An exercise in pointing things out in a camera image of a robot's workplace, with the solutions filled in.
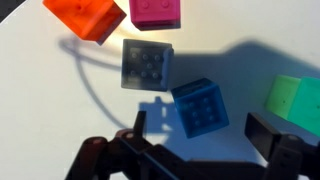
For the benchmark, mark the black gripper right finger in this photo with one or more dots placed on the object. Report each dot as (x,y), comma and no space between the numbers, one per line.
(286,156)

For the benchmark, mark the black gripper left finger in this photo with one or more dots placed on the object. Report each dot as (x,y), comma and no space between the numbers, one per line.
(110,160)

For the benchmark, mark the blue block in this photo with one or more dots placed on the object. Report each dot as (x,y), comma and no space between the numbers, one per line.
(201,108)

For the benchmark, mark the yellow-green block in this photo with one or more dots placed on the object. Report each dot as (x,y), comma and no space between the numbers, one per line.
(281,96)

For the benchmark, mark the grey block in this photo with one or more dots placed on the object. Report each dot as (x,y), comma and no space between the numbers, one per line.
(145,65)

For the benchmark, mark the orange block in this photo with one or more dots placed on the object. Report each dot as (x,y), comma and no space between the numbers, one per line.
(83,15)

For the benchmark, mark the magenta block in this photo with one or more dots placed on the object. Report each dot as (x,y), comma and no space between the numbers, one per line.
(155,11)

